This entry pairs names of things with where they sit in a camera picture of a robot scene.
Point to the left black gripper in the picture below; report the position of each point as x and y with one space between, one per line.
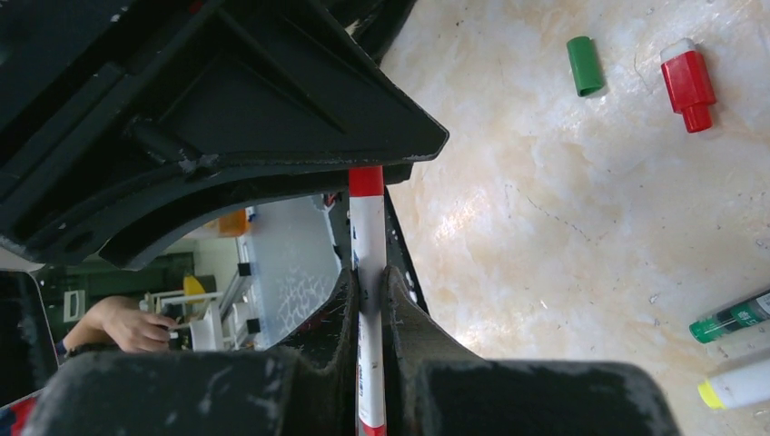
126 125

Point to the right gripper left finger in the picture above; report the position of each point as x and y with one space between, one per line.
301 386

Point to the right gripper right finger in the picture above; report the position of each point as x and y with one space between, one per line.
436 386

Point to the red cap white marker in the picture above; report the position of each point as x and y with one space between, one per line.
369 258

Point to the dark green ink pen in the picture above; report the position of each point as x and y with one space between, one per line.
747 313

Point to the yellow cap white marker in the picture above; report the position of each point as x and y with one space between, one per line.
743 386

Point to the green pen cap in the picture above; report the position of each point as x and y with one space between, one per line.
585 66

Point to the red stepped pen cap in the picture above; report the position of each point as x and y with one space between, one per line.
688 84

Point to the person hand in background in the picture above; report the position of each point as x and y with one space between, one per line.
119 321

